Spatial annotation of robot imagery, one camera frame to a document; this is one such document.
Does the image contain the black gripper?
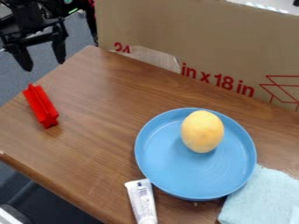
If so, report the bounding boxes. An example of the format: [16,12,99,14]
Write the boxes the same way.
[0,0,68,72]

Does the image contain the white tube of cream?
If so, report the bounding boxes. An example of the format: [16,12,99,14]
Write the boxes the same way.
[125,178,157,224]

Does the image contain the cardboard box wall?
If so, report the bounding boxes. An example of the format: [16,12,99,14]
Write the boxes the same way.
[96,0,299,112]

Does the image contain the blue plate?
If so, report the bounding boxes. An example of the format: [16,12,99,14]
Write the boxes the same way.
[135,108,258,201]

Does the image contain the yellow lemon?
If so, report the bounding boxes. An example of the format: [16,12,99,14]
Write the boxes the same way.
[181,110,224,153]

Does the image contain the light blue towel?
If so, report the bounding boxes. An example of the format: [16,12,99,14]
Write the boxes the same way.
[218,165,299,224]

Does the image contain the red rectangular block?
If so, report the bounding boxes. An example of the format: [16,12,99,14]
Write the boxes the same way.
[23,84,60,129]

